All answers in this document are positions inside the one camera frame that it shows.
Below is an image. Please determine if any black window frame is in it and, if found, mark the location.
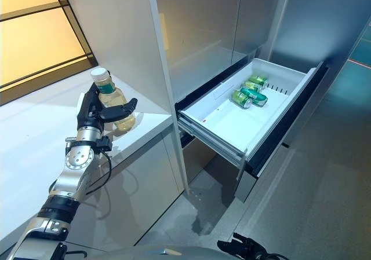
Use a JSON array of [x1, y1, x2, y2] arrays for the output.
[[0, 0, 98, 96]]

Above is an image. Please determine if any yellow drink bottle white cap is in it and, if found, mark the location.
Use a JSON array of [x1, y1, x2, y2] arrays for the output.
[[90, 67, 137, 131]]

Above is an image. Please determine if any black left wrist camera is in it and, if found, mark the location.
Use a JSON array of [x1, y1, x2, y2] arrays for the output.
[[96, 136, 113, 153]]

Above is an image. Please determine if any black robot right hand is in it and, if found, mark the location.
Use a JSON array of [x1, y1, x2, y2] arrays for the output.
[[216, 232, 272, 260]]

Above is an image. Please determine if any white fridge drawer steel front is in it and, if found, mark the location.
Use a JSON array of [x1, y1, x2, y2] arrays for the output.
[[174, 57, 330, 192]]

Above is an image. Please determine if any green drink can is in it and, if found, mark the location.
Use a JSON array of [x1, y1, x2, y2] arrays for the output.
[[242, 80, 263, 93], [249, 74, 270, 88], [239, 87, 269, 107], [231, 90, 253, 109]]

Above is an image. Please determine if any white counter cabinet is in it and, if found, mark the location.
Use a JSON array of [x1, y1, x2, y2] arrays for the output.
[[0, 60, 180, 243]]

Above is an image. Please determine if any tall white cabinet panel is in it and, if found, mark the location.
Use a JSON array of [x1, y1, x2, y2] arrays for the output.
[[59, 0, 189, 196]]

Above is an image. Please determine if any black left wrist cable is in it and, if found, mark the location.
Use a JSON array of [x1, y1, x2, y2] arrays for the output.
[[86, 149, 113, 196]]

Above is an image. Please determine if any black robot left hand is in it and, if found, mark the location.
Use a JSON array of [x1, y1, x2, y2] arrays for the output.
[[75, 82, 139, 133]]

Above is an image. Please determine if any stainless steel fridge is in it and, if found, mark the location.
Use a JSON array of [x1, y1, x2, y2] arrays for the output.
[[152, 0, 293, 191]]

